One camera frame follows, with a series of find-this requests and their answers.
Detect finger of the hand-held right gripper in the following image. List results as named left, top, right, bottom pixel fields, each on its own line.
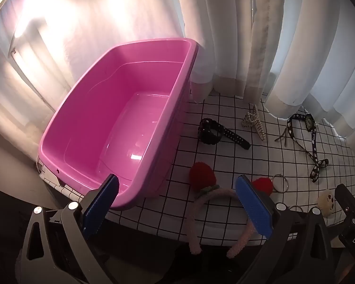
left=335, top=184, right=355, bottom=222

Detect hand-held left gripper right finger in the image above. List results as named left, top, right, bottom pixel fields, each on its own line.
left=231, top=174, right=335, bottom=284

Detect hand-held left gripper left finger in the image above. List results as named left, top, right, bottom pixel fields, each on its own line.
left=16, top=174, right=120, bottom=284

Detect beige plush keychain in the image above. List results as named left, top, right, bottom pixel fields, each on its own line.
left=288, top=189, right=338, bottom=218

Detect pink fuzzy headband red pompoms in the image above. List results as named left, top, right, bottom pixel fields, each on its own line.
left=186, top=162, right=277, bottom=258

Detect black wrist watch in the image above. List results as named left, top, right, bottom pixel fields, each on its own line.
left=198, top=118, right=251, bottom=150

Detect black patterned lanyard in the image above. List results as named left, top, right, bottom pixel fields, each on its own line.
left=274, top=113, right=329, bottom=183

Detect pink plastic basin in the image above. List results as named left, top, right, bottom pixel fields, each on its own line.
left=38, top=37, right=199, bottom=211

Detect black grid white tablecloth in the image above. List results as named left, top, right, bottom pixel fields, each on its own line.
left=37, top=89, right=355, bottom=249

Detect pearl hair claw clip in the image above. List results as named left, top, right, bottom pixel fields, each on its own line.
left=241, top=103, right=267, bottom=142

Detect thick white curtain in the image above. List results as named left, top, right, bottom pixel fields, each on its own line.
left=172, top=0, right=348, bottom=138

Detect sheer white curtain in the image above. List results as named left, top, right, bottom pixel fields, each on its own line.
left=0, top=0, right=355, bottom=142

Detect metal key ring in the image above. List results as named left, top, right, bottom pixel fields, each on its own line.
left=271, top=174, right=289, bottom=194

